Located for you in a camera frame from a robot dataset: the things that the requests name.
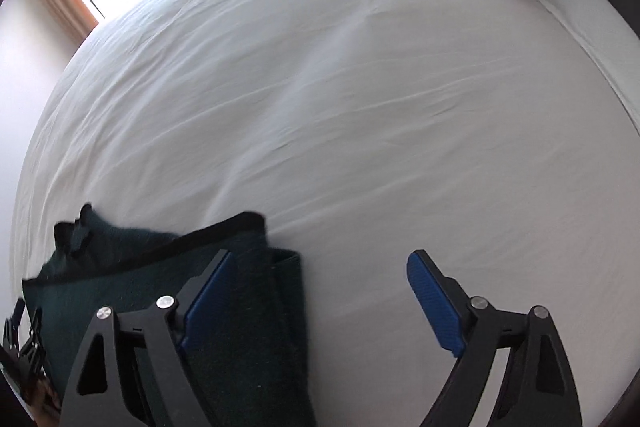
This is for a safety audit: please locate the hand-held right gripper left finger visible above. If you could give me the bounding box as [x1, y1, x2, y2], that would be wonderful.
[60, 249, 238, 427]

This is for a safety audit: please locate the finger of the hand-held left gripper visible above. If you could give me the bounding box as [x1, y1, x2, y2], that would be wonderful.
[2, 298, 26, 343]
[22, 307, 46, 375]

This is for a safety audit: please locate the dark green sweater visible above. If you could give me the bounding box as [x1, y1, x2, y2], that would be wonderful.
[22, 204, 318, 427]

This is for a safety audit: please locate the white pillow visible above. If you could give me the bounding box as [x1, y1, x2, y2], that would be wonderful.
[525, 0, 640, 132]

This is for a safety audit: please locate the bed with white sheet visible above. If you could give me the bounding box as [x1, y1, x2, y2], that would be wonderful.
[10, 0, 640, 427]

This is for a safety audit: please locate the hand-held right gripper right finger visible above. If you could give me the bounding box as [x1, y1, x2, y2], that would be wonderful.
[406, 249, 583, 427]

